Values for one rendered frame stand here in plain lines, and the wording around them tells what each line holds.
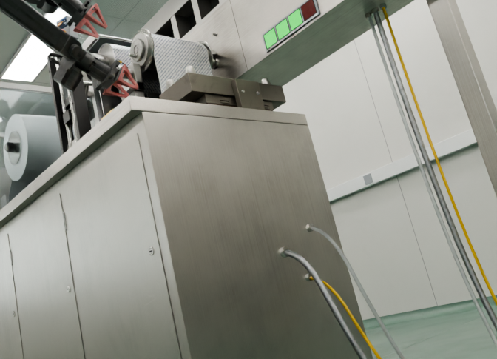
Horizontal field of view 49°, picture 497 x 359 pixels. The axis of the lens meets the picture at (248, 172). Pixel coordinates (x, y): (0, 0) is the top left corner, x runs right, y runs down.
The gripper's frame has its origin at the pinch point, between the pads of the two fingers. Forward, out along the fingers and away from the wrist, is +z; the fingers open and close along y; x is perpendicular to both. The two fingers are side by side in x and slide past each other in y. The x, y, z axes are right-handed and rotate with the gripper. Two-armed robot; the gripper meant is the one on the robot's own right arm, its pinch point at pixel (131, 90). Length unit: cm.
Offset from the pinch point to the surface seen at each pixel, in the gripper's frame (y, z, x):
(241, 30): 12, 25, 42
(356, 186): -116, 233, 141
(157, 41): 1.1, 1.8, 23.8
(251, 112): 26.9, 28.2, -3.9
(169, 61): 1.2, 8.1, 19.2
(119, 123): 18.7, -5.2, -26.6
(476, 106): 76, 68, 0
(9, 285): -80, 9, -45
